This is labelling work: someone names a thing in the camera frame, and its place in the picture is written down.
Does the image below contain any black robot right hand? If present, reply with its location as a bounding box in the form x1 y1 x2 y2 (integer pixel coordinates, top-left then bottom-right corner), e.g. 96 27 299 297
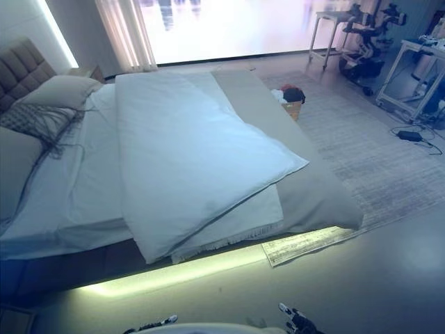
277 302 318 334

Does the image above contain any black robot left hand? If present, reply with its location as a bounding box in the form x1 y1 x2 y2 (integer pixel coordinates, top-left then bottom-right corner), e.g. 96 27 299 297
124 315 178 334

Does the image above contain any white duvet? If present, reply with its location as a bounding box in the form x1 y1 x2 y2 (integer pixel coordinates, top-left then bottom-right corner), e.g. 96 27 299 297
114 71 310 265

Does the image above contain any beige bed blanket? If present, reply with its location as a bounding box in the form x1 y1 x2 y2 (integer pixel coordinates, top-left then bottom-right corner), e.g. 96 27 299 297
210 67 364 232

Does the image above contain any white bed sheet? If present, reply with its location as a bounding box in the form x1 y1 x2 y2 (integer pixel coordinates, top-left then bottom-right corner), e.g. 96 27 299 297
0 83 140 262

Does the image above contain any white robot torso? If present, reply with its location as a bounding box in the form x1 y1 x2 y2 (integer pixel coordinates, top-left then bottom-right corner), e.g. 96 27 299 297
149 321 279 334

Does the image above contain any grey striped rug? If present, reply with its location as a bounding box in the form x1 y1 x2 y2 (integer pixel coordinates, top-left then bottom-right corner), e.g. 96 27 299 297
259 71 445 269

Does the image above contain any wooden laundry box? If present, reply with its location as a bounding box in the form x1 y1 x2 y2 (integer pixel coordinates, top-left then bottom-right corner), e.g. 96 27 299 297
281 100 303 122

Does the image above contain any beige pillow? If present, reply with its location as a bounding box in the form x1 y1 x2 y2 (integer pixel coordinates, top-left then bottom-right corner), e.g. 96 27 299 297
0 125 45 223
20 74 104 111

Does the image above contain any black power adapter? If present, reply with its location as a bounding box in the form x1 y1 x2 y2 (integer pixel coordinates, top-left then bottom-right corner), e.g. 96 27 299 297
397 129 422 142

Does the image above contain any woven fringed throw pillow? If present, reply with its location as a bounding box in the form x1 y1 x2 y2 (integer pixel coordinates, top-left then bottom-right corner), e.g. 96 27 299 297
0 102 100 161

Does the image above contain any wooden nightstand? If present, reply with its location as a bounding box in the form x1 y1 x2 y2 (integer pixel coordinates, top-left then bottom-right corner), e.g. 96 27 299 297
67 64 104 84

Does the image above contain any black wheeled robot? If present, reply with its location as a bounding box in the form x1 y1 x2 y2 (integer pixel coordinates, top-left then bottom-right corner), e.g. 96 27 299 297
339 1 407 97

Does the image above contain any brown tufted headboard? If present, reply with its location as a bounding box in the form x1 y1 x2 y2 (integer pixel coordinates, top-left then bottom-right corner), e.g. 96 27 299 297
0 37 58 114

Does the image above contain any pale pleated curtain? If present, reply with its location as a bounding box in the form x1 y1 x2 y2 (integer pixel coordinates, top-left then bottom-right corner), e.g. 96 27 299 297
94 0 157 69

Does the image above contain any dark brown bed frame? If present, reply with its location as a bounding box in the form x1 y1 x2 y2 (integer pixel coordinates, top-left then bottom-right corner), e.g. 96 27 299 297
0 222 265 296

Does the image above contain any black floor cable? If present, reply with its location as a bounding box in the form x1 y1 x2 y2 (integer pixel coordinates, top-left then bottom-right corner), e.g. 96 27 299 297
389 118 445 156

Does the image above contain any white frame workbench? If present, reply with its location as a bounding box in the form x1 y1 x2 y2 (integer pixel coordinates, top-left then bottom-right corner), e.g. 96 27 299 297
375 34 445 125

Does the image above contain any white metal frame table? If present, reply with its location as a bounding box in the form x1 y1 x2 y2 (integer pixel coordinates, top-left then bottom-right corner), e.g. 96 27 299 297
307 10 352 69

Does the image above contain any wall light strip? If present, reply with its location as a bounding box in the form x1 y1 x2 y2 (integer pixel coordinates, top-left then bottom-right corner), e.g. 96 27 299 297
34 0 79 69

